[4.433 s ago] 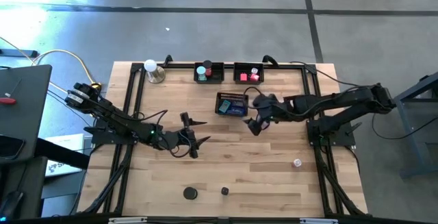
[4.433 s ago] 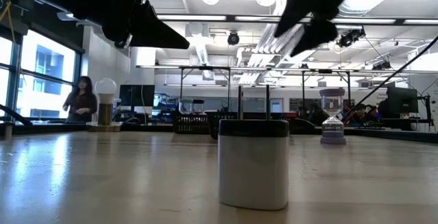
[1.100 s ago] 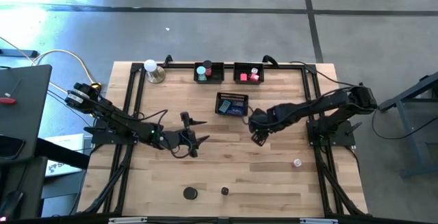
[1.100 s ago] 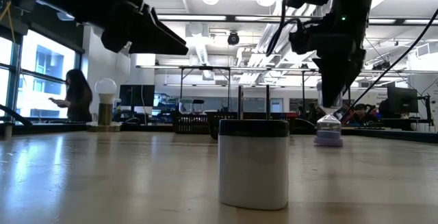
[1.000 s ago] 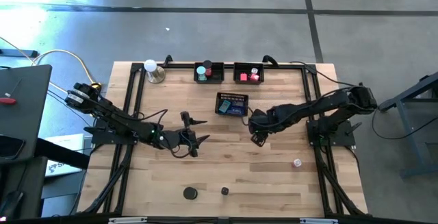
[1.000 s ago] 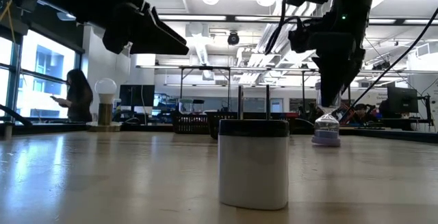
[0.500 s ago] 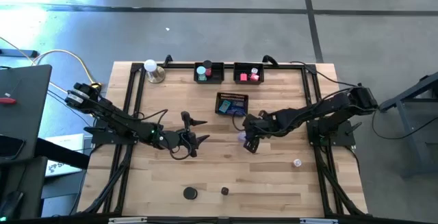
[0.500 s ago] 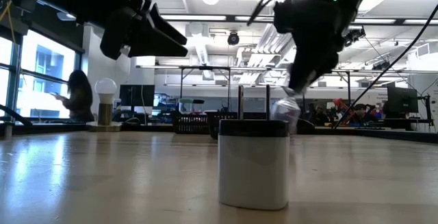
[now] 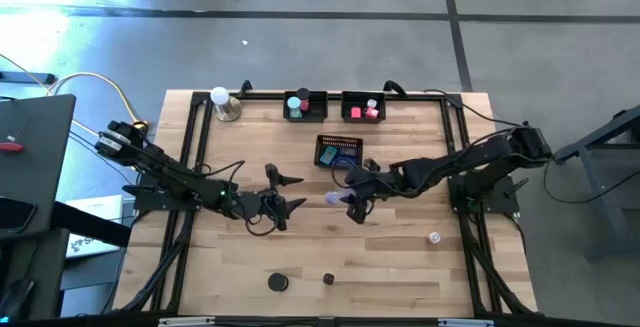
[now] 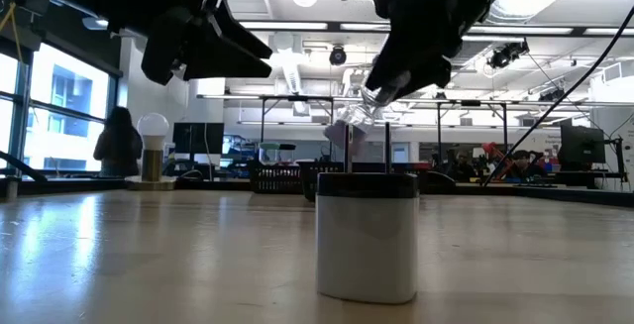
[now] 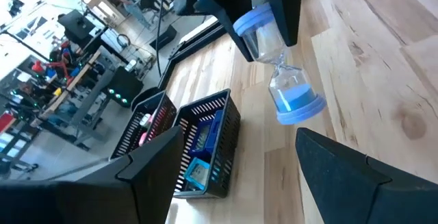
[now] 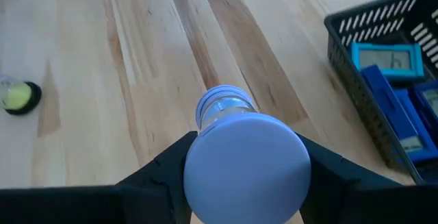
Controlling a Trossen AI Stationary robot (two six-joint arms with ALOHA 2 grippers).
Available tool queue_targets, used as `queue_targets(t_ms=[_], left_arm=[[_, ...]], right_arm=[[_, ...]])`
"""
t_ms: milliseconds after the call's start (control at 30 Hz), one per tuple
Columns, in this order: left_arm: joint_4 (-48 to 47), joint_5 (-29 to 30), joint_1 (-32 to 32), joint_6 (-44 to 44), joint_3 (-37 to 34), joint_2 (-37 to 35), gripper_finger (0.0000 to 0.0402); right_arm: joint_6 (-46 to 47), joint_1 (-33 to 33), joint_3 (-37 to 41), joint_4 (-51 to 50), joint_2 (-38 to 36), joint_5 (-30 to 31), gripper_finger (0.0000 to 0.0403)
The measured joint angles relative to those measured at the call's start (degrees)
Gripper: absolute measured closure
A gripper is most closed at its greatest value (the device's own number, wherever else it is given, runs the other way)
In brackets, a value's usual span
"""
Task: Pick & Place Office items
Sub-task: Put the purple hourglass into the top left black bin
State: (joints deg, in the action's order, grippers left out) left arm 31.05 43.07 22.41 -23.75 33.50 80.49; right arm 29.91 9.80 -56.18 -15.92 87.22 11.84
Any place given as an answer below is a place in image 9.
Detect white cardboard box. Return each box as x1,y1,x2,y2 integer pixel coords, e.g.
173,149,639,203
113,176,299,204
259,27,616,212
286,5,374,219
64,194,125,259

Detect black computer mouse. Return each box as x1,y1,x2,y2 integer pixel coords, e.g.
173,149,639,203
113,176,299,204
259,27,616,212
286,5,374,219
0,277,35,323

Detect yellow hourglass black caps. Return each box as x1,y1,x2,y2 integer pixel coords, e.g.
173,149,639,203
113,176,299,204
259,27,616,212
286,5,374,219
266,271,290,294

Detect purple hourglass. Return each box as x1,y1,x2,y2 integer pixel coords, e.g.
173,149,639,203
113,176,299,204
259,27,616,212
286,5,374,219
324,190,357,207

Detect silver bracket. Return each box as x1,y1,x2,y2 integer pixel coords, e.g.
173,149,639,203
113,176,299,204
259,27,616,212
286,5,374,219
437,318,496,327
157,316,216,327

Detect black aluminium table frame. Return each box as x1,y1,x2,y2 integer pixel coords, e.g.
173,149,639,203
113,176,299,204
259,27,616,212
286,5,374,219
112,79,539,318

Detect bulb lamp brass base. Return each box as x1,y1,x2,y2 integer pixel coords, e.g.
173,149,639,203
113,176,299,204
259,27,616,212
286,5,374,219
209,85,244,123

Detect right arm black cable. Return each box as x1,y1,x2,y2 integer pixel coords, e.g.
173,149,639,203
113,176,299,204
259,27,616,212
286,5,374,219
422,88,526,131

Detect red-handled screwdriver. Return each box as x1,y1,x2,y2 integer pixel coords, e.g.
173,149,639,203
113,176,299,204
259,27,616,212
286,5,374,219
0,114,34,155

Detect teal hourglass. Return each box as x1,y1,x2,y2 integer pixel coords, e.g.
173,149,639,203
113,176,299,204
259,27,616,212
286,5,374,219
286,95,303,120

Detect grey metal table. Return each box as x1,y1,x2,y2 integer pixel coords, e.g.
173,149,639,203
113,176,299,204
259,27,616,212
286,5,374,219
549,104,640,261

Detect black floor cable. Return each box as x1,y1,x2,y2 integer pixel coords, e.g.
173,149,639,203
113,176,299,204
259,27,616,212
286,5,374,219
542,141,640,206

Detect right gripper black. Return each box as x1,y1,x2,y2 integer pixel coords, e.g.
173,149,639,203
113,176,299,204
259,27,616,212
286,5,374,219
343,158,410,225

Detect black slotted plastic basket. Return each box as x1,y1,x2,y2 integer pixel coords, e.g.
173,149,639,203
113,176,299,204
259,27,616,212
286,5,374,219
282,90,329,123
313,134,365,171
340,90,387,125

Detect grey desk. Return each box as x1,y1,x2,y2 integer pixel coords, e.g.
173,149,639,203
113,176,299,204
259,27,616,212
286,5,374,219
0,93,77,241

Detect red hourglass black caps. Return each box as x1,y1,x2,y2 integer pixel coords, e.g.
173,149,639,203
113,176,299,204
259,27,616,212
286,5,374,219
295,87,312,113

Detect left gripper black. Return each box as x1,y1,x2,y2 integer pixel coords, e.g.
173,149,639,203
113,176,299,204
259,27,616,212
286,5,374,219
231,162,308,232

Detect yellow extension cable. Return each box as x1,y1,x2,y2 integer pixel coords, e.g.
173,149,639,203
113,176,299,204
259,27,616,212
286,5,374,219
0,51,151,136

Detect black flat device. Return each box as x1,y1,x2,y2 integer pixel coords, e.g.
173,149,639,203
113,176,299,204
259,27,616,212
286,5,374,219
0,196,37,233

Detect teal digital clock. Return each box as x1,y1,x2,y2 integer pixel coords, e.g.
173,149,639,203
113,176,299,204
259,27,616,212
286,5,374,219
319,145,339,166

